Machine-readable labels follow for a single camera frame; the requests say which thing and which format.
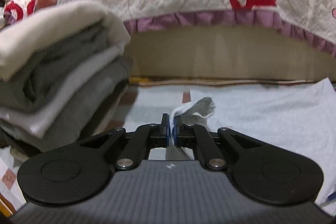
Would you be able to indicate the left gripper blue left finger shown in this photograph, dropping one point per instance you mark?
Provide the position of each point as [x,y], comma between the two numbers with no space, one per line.
[159,133]

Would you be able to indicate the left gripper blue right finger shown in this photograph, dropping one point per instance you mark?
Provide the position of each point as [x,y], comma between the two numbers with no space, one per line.
[183,133]

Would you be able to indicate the light grey cat-face t-shirt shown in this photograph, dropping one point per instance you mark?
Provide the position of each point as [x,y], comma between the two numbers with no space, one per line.
[299,118]

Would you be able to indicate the checkered pastel floor rug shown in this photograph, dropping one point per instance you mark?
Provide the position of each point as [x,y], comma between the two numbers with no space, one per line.
[145,105]

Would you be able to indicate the black folded garment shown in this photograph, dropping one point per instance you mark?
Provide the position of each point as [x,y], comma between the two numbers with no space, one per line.
[105,112]

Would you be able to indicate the beige bed base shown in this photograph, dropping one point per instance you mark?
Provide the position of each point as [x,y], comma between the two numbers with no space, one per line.
[219,55]

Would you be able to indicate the grey fleece folded garment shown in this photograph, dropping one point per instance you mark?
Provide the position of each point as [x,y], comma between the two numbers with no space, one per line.
[68,125]

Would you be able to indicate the white folded garment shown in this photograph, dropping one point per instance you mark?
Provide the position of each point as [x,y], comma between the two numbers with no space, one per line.
[38,123]

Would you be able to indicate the dark grey folded garment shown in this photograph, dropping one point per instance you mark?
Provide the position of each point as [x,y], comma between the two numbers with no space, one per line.
[35,84]

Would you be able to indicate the off-white bottom folded garment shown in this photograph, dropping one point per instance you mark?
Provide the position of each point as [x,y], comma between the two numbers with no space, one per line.
[17,155]

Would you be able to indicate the cream ribbed folded garment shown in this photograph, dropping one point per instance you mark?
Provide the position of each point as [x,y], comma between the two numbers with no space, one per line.
[48,26]

